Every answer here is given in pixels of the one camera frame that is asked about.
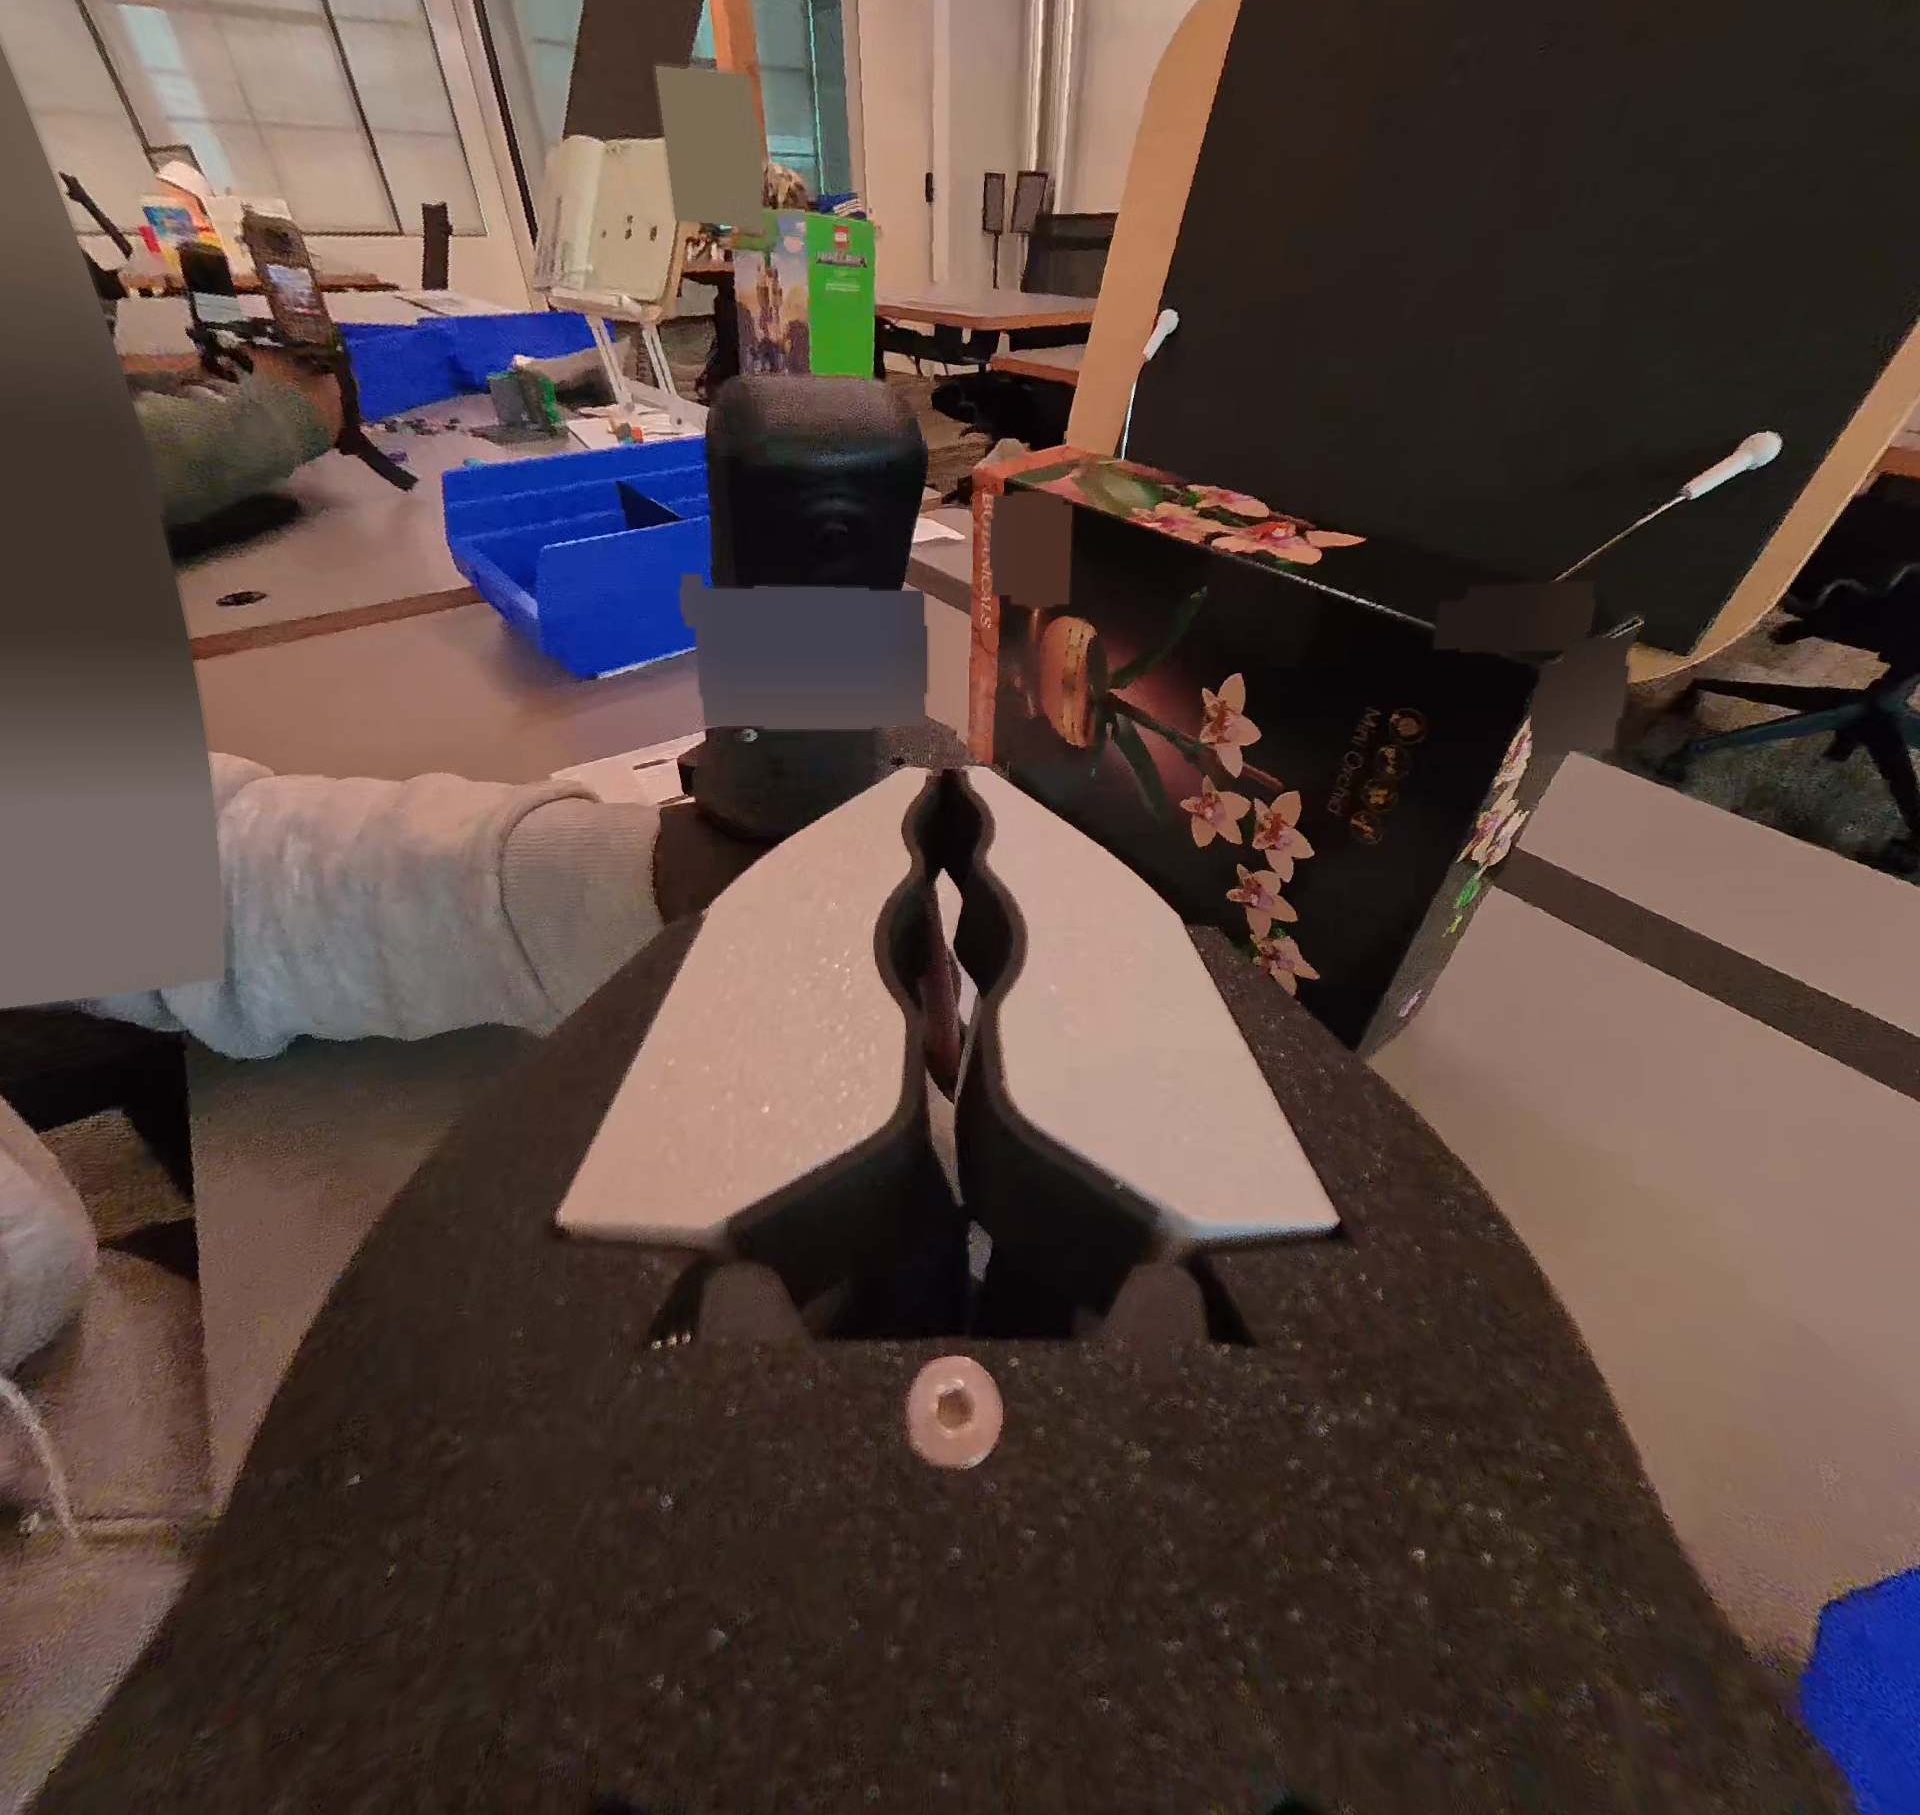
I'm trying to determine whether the white cable plug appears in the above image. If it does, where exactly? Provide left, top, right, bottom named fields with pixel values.
left=1589, top=431, right=1787, bottom=560
left=1118, top=307, right=1191, bottom=455

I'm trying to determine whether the person's left forearm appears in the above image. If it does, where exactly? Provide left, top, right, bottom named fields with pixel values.
left=75, top=751, right=665, bottom=1064

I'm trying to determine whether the blue storage bin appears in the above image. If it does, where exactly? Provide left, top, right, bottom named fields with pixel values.
left=337, top=311, right=603, bottom=423

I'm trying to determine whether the person's grey sweater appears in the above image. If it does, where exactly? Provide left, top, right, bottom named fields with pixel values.
left=0, top=1096, right=107, bottom=1381

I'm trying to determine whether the black office chair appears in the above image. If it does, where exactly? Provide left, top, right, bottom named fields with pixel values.
left=1656, top=487, right=1920, bottom=833

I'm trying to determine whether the narrow black partition panel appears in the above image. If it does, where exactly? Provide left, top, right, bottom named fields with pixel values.
left=562, top=0, right=753, bottom=145

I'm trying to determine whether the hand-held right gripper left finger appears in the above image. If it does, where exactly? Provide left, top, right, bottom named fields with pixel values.
left=554, top=770, right=963, bottom=1255

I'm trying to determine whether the phone on tripod stand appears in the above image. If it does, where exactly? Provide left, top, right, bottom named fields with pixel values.
left=237, top=207, right=424, bottom=491

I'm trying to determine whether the blue divided parts bin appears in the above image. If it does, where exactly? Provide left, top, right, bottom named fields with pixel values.
left=442, top=435, right=713, bottom=684

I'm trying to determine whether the black orchid set box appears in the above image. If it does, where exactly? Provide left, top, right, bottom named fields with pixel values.
left=966, top=448, right=1630, bottom=1052

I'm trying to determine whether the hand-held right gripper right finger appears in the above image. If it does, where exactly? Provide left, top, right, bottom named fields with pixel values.
left=952, top=770, right=1344, bottom=1255

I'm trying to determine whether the green brick set box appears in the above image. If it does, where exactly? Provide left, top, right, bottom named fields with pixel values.
left=735, top=208, right=879, bottom=385

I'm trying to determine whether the black floor lamp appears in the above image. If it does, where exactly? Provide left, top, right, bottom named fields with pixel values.
left=422, top=0, right=543, bottom=244

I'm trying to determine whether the white flip chart easel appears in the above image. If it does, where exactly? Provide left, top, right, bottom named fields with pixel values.
left=531, top=135, right=681, bottom=320

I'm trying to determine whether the grey desk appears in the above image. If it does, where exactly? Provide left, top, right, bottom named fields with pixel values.
left=0, top=600, right=1920, bottom=1815

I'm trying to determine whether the instruction booklet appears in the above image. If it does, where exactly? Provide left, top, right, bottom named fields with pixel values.
left=549, top=737, right=706, bottom=809

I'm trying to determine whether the blue plastic bin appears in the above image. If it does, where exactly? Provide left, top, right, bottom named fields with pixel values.
left=1802, top=1574, right=1920, bottom=1815

